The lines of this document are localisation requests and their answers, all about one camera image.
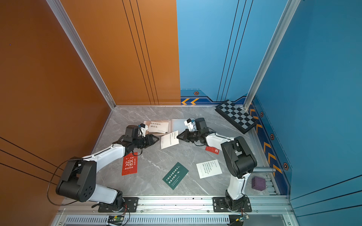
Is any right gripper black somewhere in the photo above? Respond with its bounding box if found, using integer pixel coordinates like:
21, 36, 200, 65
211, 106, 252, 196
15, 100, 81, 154
176, 129, 202, 143

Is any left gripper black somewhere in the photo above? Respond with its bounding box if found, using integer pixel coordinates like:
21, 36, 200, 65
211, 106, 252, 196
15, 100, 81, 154
133, 134, 160, 149

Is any white card large chinese text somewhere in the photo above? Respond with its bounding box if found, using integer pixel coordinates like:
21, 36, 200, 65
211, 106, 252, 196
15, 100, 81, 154
148, 121, 169, 134

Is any dark green card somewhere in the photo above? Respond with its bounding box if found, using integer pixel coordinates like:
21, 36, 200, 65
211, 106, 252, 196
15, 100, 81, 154
162, 162, 189, 190

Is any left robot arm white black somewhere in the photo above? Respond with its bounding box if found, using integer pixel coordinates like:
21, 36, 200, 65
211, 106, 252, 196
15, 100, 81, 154
56, 124, 159, 212

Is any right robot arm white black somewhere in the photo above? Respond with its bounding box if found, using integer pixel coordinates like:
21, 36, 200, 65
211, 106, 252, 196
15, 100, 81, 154
177, 118, 257, 212

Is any red card right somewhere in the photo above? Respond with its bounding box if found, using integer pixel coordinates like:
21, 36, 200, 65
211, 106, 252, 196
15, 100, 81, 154
205, 146, 220, 154

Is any red card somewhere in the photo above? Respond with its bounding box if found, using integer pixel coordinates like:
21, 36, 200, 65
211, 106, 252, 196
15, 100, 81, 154
205, 146, 220, 154
122, 152, 138, 176

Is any red card left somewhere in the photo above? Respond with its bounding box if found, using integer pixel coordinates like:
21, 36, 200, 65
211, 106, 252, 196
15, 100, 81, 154
122, 152, 138, 176

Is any white card small text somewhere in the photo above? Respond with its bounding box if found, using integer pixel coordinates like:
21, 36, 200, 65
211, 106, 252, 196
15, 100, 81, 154
196, 160, 222, 179

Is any black white checkerboard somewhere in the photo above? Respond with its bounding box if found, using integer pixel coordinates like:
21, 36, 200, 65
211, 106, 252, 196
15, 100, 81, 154
216, 100, 257, 134

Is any purple box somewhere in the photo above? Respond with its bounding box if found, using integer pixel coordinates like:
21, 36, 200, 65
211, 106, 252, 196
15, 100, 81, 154
251, 177, 266, 191

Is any left circuit board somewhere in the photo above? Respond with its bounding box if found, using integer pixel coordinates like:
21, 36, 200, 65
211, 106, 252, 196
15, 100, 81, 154
107, 215, 124, 226

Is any circuit board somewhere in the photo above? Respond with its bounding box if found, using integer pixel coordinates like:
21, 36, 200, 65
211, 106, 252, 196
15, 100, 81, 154
107, 215, 124, 226
234, 213, 249, 226

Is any right circuit board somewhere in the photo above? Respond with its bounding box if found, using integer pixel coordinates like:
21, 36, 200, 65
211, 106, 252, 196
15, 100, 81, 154
234, 213, 249, 226

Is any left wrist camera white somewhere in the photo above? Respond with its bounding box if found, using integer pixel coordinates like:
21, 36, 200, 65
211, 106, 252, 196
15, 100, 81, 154
138, 123, 148, 137

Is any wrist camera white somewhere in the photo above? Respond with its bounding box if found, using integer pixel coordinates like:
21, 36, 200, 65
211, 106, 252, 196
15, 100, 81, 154
138, 123, 148, 137
184, 119, 196, 131

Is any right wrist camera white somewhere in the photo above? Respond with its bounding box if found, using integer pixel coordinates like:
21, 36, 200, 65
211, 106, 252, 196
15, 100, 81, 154
184, 119, 196, 131

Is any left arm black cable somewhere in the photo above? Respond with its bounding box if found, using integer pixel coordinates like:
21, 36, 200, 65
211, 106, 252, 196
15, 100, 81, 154
46, 158, 83, 206

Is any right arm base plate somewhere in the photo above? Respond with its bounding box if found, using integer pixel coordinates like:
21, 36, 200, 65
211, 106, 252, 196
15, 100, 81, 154
212, 196, 252, 213

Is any aluminium front rail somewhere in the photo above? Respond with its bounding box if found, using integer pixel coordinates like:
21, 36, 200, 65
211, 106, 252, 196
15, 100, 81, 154
56, 195, 294, 215

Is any left aluminium corner post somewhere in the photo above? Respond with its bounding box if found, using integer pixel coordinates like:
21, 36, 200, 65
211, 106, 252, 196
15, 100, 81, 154
46, 0, 116, 110

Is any aluminium corner post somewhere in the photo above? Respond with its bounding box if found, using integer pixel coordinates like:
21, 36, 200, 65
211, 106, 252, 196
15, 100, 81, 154
243, 0, 301, 111
46, 0, 116, 110

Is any right aluminium corner post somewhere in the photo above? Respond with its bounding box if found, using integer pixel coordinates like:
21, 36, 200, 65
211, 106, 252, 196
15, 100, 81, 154
243, 0, 301, 111

